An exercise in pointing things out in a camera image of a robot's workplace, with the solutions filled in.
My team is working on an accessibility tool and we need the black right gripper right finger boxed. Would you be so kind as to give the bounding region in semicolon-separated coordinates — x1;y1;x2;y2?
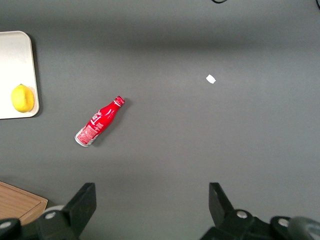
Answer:
199;182;272;240

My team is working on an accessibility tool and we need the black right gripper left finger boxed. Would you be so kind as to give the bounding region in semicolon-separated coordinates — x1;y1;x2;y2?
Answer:
36;182;98;240

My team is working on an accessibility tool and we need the beige plastic tray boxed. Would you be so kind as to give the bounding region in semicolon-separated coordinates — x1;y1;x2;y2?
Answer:
0;30;40;120

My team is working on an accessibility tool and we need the wooden two-drawer cabinet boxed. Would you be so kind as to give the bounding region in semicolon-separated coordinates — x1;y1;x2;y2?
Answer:
0;180;49;226

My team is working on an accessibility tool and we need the red cola bottle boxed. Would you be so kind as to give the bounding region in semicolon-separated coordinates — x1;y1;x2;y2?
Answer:
74;95;126;148

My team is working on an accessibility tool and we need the yellow lemon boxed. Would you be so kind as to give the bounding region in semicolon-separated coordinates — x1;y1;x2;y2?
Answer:
10;83;35;114

